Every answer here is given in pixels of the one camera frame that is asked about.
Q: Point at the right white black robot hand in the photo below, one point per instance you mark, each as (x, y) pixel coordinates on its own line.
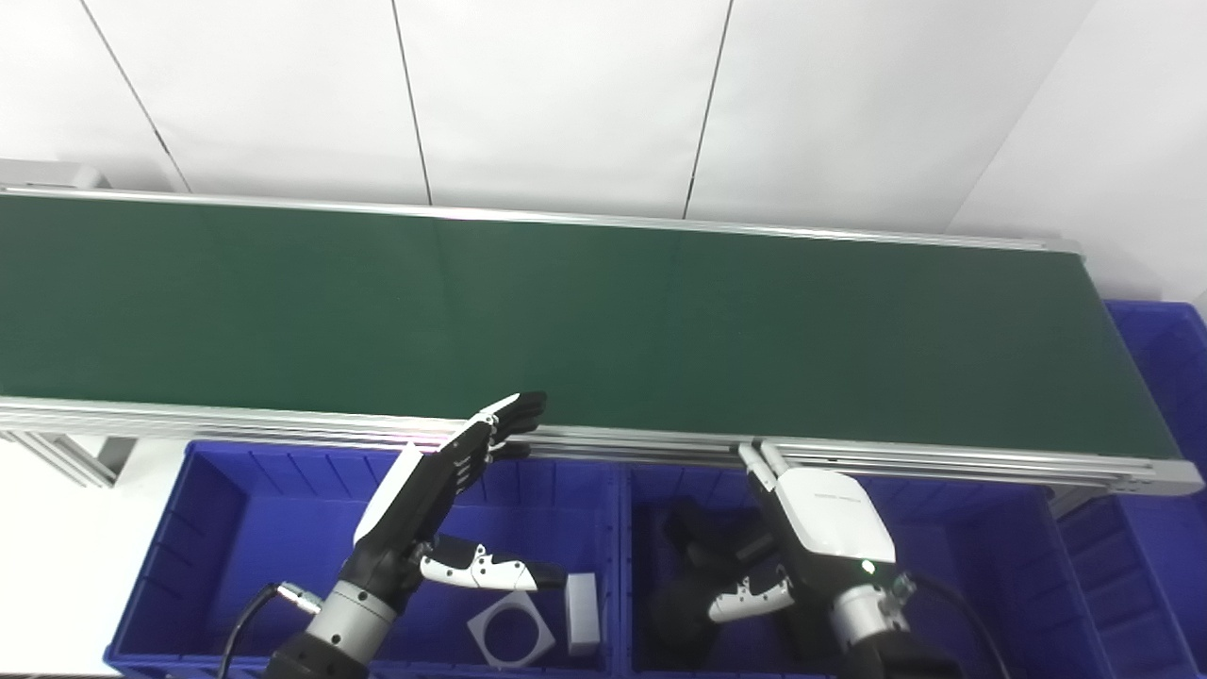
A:
(830, 528)

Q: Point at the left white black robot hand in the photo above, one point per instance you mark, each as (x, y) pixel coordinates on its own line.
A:
(415, 509)

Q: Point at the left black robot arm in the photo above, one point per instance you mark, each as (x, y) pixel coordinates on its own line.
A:
(330, 641)

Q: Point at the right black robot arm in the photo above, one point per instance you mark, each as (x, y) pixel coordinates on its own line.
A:
(886, 641)

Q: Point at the green conveyor belt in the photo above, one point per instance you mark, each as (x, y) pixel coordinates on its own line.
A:
(566, 321)
(943, 462)

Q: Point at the white square part with hole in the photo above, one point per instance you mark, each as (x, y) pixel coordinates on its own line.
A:
(486, 632)

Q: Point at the blue plastic bin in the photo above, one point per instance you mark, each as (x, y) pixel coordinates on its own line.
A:
(981, 585)
(236, 547)
(1160, 566)

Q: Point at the white block part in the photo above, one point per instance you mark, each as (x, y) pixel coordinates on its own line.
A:
(582, 613)

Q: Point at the aluminium conveyor leg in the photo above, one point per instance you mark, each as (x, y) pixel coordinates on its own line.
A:
(66, 462)

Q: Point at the grey conveyor end housing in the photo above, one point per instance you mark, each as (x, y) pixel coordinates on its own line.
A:
(47, 174)

